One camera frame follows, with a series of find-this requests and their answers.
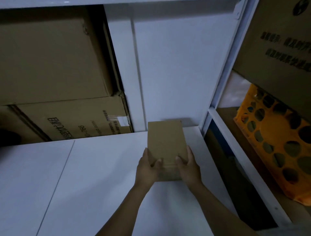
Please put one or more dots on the person's right hand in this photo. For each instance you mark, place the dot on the person's right hand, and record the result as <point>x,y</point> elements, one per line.
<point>189,171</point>

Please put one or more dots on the person's right thumb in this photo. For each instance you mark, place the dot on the person's right thumb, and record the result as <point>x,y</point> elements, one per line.
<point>180,163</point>

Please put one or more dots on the small brown cardboard box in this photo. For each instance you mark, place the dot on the small brown cardboard box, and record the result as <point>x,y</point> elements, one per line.
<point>166,145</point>

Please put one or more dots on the white metal shelf rack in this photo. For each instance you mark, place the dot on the white metal shelf rack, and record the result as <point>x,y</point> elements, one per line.
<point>228,73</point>

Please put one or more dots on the large plain cardboard box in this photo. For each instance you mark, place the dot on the large plain cardboard box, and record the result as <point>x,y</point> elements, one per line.
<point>52,58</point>

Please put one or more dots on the person's left thumb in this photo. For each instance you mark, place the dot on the person's left thumb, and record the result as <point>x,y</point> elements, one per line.
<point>157,165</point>

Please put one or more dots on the person's left hand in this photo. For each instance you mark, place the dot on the person's left hand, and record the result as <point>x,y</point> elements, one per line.
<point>145,173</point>

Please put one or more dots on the person's left forearm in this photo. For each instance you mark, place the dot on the person's left forearm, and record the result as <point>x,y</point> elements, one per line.
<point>122,210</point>

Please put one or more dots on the orange plastic crate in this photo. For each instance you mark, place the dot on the orange plastic crate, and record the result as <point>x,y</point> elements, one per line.
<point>277,138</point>

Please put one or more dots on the person's right forearm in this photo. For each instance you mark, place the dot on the person's right forearm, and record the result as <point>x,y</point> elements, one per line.
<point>220,211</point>

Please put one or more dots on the printed cardboard box with tape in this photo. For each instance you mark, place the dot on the printed cardboard box with tape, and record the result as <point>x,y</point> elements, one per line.
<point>75,119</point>

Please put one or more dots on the cardboard box with dark print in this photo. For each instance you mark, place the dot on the cardboard box with dark print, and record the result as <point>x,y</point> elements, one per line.
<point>279,48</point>

